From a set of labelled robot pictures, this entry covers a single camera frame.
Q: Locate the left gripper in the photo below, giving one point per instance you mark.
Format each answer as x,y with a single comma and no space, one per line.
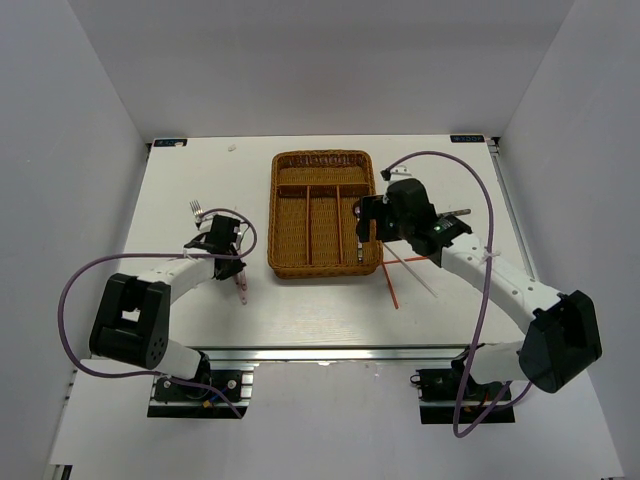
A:
233,249

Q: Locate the dark-handled steel spoon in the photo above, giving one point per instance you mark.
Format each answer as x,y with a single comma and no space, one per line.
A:
359,249

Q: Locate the white chopstick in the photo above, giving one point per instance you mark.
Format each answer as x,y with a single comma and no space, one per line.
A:
415,275

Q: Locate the wicker cutlery tray basket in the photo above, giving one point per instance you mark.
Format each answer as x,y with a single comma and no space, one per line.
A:
312,229

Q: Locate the blue corner label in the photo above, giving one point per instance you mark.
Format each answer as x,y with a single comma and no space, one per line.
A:
170,143
467,138

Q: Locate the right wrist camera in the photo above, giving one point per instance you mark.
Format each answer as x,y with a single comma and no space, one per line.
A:
396,174

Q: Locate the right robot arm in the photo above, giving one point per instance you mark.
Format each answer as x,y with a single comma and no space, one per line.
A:
561,335

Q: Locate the pink-handled fork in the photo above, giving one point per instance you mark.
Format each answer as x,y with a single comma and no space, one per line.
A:
199,214

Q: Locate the right blue corner label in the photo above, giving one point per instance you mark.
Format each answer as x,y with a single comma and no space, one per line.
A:
467,138

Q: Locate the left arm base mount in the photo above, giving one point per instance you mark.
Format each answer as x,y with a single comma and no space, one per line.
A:
172,401

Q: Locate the left blue corner label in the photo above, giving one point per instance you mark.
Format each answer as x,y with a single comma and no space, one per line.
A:
170,143

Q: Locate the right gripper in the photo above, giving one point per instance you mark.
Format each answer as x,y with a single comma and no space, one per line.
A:
372,208

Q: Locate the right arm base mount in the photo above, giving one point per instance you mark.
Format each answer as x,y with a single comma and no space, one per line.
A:
437,392

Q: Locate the pink-handled spoon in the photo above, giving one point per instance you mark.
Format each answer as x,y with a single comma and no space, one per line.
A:
241,286

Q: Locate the orange chopstick long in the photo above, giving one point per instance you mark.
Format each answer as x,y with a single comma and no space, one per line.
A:
406,260

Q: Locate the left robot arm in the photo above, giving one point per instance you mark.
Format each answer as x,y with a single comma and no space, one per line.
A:
132,322

